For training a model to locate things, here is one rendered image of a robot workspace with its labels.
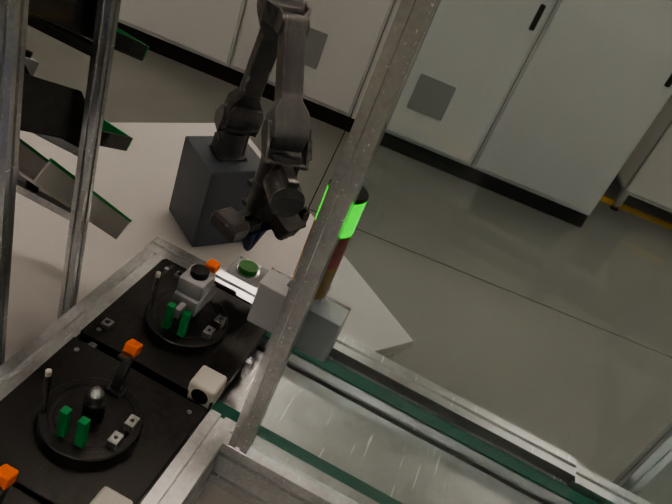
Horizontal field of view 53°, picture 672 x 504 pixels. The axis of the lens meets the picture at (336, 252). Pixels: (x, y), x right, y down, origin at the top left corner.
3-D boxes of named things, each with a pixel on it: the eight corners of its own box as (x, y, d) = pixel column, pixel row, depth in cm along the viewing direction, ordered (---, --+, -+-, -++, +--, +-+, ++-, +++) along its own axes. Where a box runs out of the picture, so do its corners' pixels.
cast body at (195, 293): (190, 285, 115) (198, 254, 111) (212, 297, 114) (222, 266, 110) (163, 312, 108) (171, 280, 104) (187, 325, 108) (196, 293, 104)
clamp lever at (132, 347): (113, 382, 98) (132, 337, 96) (125, 388, 98) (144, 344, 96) (100, 390, 94) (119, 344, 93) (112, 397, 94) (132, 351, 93)
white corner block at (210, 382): (198, 379, 109) (204, 363, 107) (223, 393, 109) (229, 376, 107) (183, 398, 106) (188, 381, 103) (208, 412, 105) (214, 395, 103)
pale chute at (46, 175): (65, 203, 127) (80, 184, 127) (116, 240, 123) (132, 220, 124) (-30, 139, 100) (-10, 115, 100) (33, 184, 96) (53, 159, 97)
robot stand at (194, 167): (222, 205, 165) (242, 135, 154) (247, 241, 157) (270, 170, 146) (168, 209, 157) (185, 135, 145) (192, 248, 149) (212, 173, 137)
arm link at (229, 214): (218, 182, 111) (243, 203, 109) (294, 161, 125) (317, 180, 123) (207, 221, 116) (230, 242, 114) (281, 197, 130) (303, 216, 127)
